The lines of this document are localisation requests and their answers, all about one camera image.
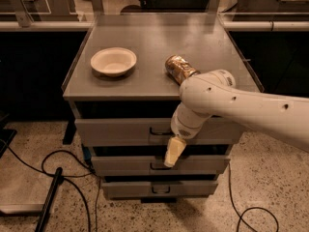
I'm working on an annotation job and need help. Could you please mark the grey middle drawer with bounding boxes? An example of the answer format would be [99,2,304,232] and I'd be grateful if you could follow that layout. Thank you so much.
[92,155,229,176]

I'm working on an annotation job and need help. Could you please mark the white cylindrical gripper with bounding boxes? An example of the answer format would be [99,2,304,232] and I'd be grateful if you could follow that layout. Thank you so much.
[164,102,211,167]

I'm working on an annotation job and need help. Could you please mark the grey metal drawer cabinet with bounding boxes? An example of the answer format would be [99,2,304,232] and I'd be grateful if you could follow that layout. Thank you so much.
[61,13,265,205]

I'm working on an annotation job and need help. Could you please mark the black metal stand leg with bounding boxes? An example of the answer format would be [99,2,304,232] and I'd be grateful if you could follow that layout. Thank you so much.
[35,167,63,232]

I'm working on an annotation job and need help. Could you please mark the black cable floor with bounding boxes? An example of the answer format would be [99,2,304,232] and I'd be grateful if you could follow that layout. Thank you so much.
[0,138,102,232]
[227,163,280,232]

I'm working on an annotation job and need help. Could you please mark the crushed gold drink can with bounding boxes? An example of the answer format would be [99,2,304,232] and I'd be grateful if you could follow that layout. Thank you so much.
[165,55,200,84]

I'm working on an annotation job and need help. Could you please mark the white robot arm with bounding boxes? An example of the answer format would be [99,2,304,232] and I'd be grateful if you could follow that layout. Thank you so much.
[164,70,309,167]

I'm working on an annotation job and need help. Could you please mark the white paper bowl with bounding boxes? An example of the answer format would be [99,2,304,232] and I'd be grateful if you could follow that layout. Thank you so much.
[91,47,137,77]

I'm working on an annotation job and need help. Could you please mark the black cable right floor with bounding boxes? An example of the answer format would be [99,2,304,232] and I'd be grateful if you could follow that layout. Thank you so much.
[227,163,280,232]

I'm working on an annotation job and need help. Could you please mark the grey top drawer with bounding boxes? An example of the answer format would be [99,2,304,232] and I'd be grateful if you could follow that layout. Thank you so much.
[75,117,244,147]

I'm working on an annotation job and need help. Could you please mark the grey metal bracket post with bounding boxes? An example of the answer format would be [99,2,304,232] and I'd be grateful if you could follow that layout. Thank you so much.
[10,0,33,27]

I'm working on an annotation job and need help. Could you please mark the black cable left floor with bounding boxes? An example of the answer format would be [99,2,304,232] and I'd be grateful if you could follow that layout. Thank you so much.
[0,138,102,232]

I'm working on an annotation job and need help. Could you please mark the white horizontal rail pipe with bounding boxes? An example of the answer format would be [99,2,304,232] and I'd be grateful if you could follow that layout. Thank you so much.
[0,21,309,32]

